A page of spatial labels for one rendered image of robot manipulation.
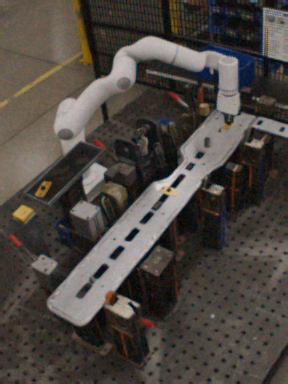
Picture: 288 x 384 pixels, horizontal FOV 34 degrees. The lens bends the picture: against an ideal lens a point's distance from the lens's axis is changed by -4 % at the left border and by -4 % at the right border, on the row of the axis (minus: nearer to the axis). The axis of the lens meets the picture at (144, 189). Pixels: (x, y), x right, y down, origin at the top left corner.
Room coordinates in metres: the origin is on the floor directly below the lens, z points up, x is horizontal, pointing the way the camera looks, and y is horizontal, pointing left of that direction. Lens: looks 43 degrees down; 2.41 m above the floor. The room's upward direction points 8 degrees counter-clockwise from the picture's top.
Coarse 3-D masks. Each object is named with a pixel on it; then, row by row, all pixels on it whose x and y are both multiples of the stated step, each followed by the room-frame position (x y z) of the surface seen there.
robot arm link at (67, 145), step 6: (66, 102) 1.98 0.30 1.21; (72, 102) 1.98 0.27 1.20; (60, 108) 1.95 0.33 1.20; (66, 108) 1.93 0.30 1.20; (84, 132) 1.95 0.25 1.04; (78, 138) 1.91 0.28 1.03; (84, 138) 1.93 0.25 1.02; (66, 144) 1.89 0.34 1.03; (72, 144) 1.88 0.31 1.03; (66, 150) 1.89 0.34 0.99
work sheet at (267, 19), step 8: (264, 8) 2.27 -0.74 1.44; (272, 8) 2.25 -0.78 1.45; (264, 16) 2.27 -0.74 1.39; (272, 16) 2.25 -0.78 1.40; (280, 16) 2.22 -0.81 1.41; (264, 24) 2.27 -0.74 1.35; (272, 24) 2.25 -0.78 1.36; (280, 24) 2.22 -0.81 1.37; (264, 32) 2.27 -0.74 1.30; (272, 32) 2.24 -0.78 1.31; (280, 32) 2.22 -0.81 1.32; (264, 40) 2.28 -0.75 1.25; (272, 40) 2.24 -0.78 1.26; (280, 40) 2.22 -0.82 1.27; (272, 48) 2.24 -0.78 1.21; (280, 48) 2.21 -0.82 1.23; (264, 56) 2.27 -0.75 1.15; (272, 56) 2.24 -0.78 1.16; (280, 56) 2.21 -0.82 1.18
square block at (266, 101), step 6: (264, 96) 2.02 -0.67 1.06; (258, 102) 1.98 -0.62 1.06; (264, 102) 1.97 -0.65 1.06; (270, 102) 1.96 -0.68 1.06; (258, 108) 1.97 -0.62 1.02; (264, 108) 1.95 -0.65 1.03; (270, 108) 1.93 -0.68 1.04; (258, 114) 1.98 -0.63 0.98; (264, 114) 1.95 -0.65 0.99; (270, 114) 1.94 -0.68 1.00
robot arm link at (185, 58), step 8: (184, 48) 1.84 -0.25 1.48; (176, 56) 1.80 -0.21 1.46; (184, 56) 1.80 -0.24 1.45; (192, 56) 1.81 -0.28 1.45; (200, 56) 1.82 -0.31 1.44; (208, 56) 1.88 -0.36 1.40; (216, 56) 1.90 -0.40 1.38; (224, 56) 1.91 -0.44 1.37; (176, 64) 1.80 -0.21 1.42; (184, 64) 1.80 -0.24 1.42; (192, 64) 1.79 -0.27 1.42; (200, 64) 1.79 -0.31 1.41; (208, 64) 1.90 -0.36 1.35; (216, 64) 1.90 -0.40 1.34
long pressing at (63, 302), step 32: (192, 160) 1.67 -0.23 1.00; (224, 160) 1.64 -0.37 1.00; (160, 192) 1.49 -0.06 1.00; (192, 192) 1.47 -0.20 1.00; (128, 224) 1.34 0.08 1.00; (160, 224) 1.32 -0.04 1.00; (96, 256) 1.20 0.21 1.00; (128, 256) 1.18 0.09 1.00; (64, 288) 1.07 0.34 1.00; (96, 288) 1.05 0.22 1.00
